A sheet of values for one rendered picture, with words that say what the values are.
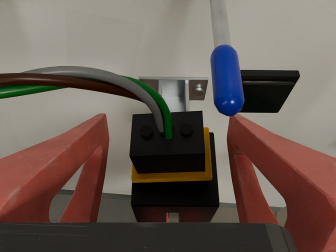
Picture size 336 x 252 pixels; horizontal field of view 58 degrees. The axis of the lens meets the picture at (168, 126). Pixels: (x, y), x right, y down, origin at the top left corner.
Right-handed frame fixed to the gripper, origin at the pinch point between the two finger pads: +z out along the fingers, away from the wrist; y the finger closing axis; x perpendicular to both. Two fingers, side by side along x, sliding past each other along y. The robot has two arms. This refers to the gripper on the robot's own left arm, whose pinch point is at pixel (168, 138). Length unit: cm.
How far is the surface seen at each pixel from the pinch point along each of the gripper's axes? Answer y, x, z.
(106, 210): 27, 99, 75
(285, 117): -9.5, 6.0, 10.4
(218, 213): -24, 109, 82
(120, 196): 6.7, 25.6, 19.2
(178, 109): -0.7, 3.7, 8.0
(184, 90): -1.1, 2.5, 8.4
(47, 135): 10.8, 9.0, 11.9
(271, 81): -6.6, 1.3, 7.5
